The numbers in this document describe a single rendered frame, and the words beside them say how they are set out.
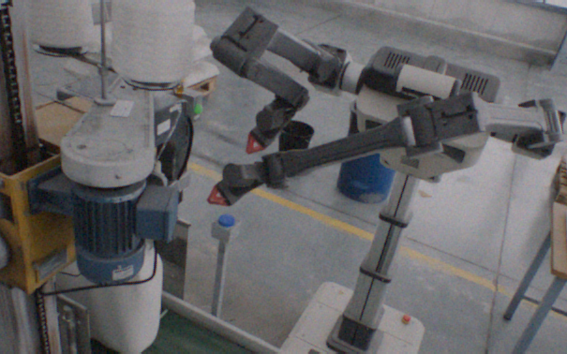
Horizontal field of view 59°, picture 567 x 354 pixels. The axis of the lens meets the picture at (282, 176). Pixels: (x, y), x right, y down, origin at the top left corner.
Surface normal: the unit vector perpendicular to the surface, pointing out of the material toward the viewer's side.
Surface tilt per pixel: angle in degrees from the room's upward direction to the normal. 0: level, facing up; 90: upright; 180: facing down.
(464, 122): 65
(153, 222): 90
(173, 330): 0
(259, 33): 47
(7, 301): 90
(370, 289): 90
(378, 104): 40
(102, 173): 90
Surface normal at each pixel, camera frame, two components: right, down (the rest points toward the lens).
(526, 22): -0.44, 0.40
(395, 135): -0.64, 0.00
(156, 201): 0.14, -0.85
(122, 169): 0.52, 0.52
